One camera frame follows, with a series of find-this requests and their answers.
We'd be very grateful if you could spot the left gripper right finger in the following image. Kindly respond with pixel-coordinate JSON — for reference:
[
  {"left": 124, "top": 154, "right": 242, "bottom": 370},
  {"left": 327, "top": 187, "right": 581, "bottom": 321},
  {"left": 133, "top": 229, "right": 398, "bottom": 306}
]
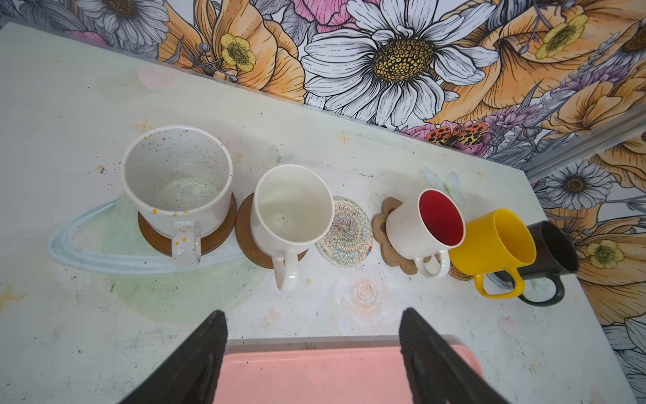
[{"left": 399, "top": 307, "right": 506, "bottom": 404}]

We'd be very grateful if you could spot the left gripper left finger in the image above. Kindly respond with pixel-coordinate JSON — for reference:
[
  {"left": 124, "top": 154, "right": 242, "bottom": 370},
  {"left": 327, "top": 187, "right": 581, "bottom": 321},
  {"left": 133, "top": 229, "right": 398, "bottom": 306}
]
[{"left": 122, "top": 311, "right": 228, "bottom": 403}]

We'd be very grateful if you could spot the woven rattan round coaster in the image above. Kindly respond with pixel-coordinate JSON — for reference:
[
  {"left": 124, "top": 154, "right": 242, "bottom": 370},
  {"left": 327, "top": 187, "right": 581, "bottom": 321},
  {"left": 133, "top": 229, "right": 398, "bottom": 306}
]
[{"left": 449, "top": 264, "right": 474, "bottom": 282}]

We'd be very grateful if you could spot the grey blue round coaster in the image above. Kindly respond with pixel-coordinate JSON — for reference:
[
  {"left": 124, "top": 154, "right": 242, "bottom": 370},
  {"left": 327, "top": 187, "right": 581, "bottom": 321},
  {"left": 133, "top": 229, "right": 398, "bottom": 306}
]
[{"left": 487, "top": 271, "right": 516, "bottom": 293}]

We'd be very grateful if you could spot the brown glossy round coaster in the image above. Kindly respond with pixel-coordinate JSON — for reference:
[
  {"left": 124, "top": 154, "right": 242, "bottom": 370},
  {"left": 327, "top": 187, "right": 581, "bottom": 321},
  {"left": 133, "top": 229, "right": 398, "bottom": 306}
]
[{"left": 137, "top": 194, "right": 237, "bottom": 257}]

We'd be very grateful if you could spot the yellow mug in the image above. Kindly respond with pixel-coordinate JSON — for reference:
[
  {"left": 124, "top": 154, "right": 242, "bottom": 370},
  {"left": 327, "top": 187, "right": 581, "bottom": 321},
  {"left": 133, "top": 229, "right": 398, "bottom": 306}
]
[{"left": 449, "top": 209, "right": 537, "bottom": 300}]

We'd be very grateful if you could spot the red inside white mug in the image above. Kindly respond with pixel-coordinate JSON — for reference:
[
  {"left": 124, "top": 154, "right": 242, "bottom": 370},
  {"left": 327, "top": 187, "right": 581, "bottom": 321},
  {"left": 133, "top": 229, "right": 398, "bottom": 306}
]
[{"left": 386, "top": 190, "right": 466, "bottom": 278}]

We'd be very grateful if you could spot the dark brown round coaster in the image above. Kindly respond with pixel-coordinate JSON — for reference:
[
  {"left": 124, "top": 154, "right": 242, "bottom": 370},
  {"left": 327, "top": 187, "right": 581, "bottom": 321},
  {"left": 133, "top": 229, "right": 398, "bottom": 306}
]
[{"left": 236, "top": 194, "right": 304, "bottom": 270}]

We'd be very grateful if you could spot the white patterned round coaster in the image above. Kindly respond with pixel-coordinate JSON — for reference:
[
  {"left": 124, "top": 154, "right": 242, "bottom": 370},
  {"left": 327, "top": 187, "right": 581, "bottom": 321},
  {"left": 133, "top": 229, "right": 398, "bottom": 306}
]
[{"left": 316, "top": 196, "right": 373, "bottom": 269}]

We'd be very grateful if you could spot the paw shaped cork coaster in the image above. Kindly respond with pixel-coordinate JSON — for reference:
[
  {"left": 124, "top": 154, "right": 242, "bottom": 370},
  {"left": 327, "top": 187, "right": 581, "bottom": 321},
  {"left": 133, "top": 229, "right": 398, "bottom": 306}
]
[{"left": 372, "top": 197, "right": 419, "bottom": 276}]

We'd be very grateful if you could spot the black mug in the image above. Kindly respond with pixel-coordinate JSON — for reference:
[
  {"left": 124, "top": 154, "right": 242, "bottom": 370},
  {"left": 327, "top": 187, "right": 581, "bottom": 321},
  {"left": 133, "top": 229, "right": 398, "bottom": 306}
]
[{"left": 518, "top": 221, "right": 580, "bottom": 307}]

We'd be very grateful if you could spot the pink tray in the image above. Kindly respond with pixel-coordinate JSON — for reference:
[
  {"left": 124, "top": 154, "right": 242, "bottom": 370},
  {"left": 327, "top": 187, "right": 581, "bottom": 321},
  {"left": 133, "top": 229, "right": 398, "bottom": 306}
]
[{"left": 211, "top": 335, "right": 485, "bottom": 404}]

